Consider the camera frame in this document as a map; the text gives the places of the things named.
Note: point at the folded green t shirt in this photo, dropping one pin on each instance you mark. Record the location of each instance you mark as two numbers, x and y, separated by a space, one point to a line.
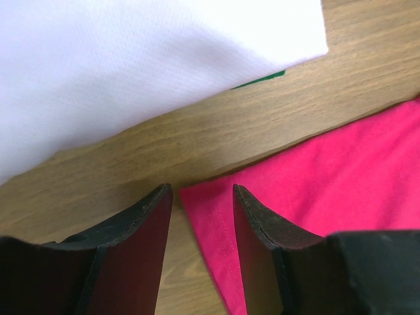
269 77

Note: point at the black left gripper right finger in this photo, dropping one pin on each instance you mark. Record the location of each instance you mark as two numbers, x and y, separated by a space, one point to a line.
286 269

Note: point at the folded white t shirt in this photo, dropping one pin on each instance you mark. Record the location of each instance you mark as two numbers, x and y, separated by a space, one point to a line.
78 72

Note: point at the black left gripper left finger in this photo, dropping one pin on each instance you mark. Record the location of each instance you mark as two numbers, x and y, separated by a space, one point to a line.
114 267

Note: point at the pink t shirt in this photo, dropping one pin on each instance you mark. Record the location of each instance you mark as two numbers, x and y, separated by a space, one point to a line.
364 175

